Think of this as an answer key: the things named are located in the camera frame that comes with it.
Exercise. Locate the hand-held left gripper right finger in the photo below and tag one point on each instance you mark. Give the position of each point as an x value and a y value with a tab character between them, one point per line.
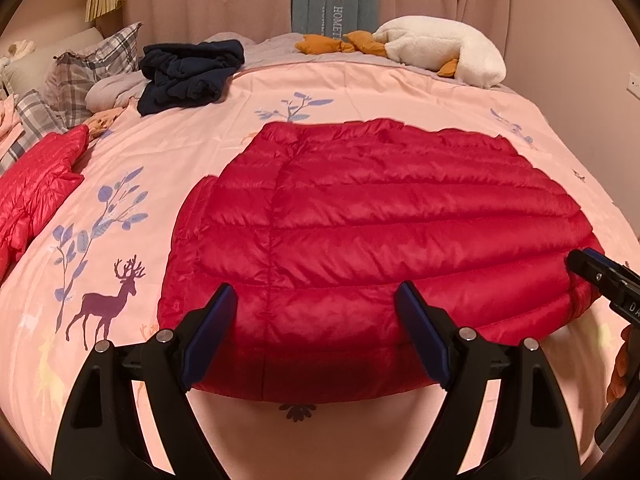
425	345

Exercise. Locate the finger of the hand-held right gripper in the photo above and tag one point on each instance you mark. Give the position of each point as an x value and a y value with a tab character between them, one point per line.
592	270

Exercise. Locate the navy blue cloth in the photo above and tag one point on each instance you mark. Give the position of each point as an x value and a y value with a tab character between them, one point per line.
190	72

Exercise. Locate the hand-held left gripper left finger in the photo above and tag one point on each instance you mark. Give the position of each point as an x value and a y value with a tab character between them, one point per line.
207	345

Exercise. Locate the pink printed blanket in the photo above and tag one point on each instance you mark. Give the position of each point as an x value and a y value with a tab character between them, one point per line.
150	240

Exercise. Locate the beige headboard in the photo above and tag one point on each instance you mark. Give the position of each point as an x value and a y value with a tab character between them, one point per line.
45	57

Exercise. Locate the small plaid pillow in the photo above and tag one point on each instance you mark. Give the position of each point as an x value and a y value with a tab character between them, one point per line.
32	120

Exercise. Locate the peach patterned cloth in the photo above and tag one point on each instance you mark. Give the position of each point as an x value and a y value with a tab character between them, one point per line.
105	120

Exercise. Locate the light red down jacket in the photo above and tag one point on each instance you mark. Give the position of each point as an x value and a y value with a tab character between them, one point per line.
35	190

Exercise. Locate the person's right hand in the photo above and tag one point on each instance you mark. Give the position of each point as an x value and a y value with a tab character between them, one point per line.
620	370

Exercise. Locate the white goose plush toy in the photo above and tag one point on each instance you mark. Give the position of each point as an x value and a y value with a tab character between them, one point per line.
440	45

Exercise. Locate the large plaid pillow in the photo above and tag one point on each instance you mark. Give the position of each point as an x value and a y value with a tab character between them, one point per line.
90	65

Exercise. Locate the white wall socket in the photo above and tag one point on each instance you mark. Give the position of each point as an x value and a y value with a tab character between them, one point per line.
634	81

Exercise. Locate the cream plush toy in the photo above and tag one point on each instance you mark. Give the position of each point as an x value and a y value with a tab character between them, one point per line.
17	52

